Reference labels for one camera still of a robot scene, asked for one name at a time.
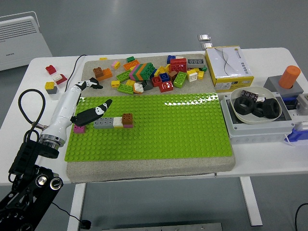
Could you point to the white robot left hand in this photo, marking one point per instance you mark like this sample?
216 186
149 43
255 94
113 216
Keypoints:
65 108

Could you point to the black square brick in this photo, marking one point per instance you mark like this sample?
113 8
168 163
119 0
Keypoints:
93 79

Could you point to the brown square brick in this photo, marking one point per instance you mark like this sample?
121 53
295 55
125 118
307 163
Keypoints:
127 118
97 71
172 75

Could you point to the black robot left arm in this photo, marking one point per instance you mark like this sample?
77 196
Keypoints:
29 154

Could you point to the grey square brick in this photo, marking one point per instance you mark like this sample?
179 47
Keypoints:
53 91

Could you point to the yellow square brick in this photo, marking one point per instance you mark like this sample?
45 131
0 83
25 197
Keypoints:
115 83
200 74
130 82
160 70
49 85
168 68

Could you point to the red sloped brick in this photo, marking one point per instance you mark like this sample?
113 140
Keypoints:
63 80

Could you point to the small white brick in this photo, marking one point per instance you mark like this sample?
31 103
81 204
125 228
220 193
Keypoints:
57 77

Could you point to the long grey brick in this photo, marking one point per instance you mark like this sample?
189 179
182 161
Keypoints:
104 122
195 63

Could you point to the lime green long brick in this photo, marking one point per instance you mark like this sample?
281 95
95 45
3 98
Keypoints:
125 88
180 79
124 75

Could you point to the pink and yellow brick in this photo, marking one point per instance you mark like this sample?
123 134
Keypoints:
115 64

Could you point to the white and orange brick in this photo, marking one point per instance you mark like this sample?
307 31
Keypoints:
138 87

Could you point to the long orange brick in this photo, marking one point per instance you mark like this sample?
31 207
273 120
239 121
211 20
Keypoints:
131 65

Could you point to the dark grey sloped brick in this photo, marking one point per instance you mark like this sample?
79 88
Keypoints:
147 85

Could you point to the striped multicolour brick stack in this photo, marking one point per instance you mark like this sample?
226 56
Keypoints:
142 71

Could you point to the small blue brick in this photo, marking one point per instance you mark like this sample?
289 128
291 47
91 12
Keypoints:
152 73

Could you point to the glossy red square brick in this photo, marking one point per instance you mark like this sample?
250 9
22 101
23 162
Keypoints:
166 87

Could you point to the blue square brick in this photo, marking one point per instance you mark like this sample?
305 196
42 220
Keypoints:
164 77
170 59

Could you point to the green studded baseplate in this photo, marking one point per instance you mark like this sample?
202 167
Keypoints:
168 132

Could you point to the large red brick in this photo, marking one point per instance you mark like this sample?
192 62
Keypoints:
178 64

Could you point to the flat white brick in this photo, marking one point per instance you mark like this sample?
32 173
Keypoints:
179 57

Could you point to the small dark green brick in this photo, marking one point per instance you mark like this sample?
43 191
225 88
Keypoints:
204 68

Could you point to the white panel heater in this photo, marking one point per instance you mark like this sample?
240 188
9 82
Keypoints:
21 43

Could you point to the white table leg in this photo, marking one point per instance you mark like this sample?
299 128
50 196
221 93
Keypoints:
77 207
251 202

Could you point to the grey-brown foam mat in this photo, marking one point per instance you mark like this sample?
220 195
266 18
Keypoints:
144 170

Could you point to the silver floor socket plate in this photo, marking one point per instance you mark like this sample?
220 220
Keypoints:
207 46
204 37

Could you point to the white and yellow cardboard box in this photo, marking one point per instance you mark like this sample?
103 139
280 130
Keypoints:
228 65

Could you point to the large black nut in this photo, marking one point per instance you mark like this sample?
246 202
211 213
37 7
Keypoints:
244 107
270 108

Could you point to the dark circuit board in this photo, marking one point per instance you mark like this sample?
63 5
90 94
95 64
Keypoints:
249 94

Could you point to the grey junction box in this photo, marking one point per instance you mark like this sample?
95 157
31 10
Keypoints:
252 133

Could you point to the small black nut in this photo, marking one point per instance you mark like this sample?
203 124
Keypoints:
258 110

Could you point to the white bowl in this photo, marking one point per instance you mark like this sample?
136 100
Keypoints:
267 92

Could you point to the grey holder block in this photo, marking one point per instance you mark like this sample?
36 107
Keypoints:
272 83

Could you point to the dark blue block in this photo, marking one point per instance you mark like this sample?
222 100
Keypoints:
290 102

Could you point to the orange cylinder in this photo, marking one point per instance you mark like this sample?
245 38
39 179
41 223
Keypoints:
289 77

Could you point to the blue and white device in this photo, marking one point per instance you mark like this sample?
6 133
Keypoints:
298 136

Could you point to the grey connector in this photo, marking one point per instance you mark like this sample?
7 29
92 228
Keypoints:
302 102

